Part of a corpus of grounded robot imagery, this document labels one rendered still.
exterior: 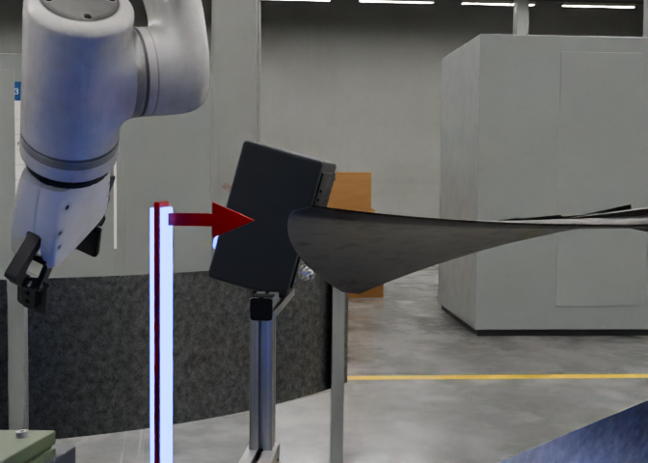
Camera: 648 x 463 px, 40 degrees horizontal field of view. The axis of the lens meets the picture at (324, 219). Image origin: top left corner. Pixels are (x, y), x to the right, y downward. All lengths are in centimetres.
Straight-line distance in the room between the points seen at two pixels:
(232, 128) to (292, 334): 237
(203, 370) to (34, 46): 177
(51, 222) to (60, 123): 11
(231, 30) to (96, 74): 415
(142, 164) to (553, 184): 305
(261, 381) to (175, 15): 54
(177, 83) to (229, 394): 179
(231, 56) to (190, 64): 409
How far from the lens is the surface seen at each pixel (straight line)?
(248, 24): 487
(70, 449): 96
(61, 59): 71
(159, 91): 75
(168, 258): 60
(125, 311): 231
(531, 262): 681
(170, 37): 76
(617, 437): 59
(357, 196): 863
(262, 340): 114
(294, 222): 52
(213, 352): 243
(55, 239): 83
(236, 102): 482
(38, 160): 79
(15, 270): 83
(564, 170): 685
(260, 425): 116
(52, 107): 74
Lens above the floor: 121
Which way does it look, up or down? 3 degrees down
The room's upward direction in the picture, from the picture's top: 1 degrees clockwise
